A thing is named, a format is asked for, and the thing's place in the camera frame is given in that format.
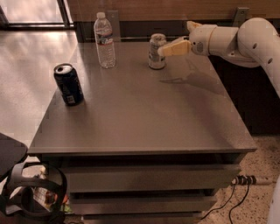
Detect black cable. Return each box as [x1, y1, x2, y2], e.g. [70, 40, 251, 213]
[227, 182, 250, 224]
[200, 183, 236, 221]

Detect green white 7up can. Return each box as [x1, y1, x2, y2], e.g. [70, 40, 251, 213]
[149, 33, 166, 70]

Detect clear plastic water bottle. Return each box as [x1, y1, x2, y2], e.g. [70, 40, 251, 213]
[94, 12, 116, 68]

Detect metal wall bracket left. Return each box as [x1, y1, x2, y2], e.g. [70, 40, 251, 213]
[107, 10, 121, 42]

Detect dark blue pepsi can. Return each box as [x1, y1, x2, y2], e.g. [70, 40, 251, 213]
[53, 63, 84, 106]

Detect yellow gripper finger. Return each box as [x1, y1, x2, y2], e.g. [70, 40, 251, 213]
[157, 39, 191, 57]
[186, 21, 201, 32]

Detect colourful items under chair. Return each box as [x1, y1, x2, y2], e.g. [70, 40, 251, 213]
[31, 171, 74, 215]

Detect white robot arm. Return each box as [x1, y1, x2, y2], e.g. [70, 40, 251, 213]
[157, 17, 280, 97]

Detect metal wall bracket right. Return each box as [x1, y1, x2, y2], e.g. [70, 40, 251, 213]
[232, 7, 249, 27]

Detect grey drawer cabinet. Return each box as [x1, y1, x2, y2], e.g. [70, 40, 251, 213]
[30, 42, 256, 224]

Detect metal wall bracket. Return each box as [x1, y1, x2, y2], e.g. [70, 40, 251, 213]
[232, 7, 249, 27]
[107, 10, 121, 42]

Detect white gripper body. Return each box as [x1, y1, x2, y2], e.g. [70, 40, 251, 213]
[189, 24, 216, 56]

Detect white power strip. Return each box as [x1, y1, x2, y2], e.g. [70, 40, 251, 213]
[231, 174, 274, 186]

